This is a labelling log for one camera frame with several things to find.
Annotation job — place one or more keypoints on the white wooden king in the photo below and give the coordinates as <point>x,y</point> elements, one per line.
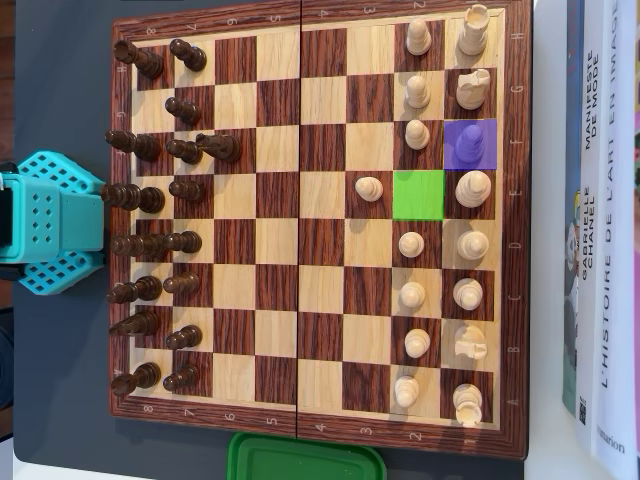
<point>473,190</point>

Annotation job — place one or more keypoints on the dark wooden queen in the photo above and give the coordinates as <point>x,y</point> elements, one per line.
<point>135,245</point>

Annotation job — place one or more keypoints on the white wooden queen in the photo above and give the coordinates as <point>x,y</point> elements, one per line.
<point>472,245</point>

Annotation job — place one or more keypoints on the white wooden rook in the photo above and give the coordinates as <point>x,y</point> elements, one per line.
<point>467,402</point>
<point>472,35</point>

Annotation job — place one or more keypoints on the wooden folding chess board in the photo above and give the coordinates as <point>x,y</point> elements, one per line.
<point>280,240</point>

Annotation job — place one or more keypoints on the dark wooden knight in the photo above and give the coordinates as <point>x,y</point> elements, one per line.
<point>137,324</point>
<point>222,146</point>

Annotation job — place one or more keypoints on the turquoise robot arm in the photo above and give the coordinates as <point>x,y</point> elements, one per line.
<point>65,220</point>

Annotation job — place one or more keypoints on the dark wooden pawn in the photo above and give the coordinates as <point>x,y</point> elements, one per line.
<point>190,56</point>
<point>182,283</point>
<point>181,377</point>
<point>184,151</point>
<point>185,337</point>
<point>184,111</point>
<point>185,242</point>
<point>187,191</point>

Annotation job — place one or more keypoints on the white art history book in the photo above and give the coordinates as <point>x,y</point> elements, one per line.
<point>612,250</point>

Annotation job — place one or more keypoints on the dark wooden bishop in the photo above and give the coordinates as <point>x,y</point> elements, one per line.
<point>137,289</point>
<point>137,145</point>

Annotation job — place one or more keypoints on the dark wooden rook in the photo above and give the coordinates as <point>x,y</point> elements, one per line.
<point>142,61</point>
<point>137,378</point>

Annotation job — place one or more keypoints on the white wooden knight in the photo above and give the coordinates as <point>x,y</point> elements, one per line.
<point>469,342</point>
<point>470,92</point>

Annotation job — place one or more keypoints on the green plastic container lid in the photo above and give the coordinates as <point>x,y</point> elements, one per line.
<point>300,460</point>

